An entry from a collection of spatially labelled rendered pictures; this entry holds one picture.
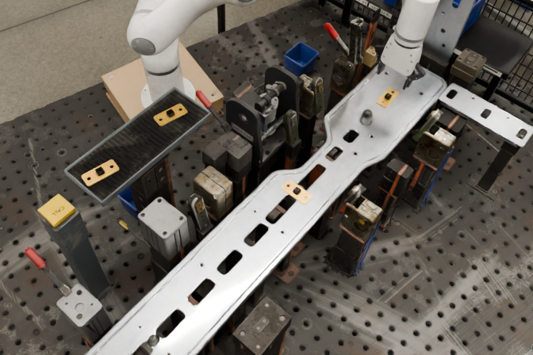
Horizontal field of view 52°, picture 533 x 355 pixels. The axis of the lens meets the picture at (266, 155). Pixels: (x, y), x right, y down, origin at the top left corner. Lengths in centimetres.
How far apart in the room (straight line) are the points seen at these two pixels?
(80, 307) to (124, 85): 95
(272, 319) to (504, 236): 94
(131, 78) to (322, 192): 89
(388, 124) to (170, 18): 71
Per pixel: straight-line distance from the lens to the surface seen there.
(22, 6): 380
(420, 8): 148
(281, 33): 237
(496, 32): 208
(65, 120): 211
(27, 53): 347
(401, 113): 173
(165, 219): 133
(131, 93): 201
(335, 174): 155
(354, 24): 166
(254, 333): 130
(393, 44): 160
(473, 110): 183
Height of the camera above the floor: 226
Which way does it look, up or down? 54 degrees down
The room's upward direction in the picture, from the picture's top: 5 degrees clockwise
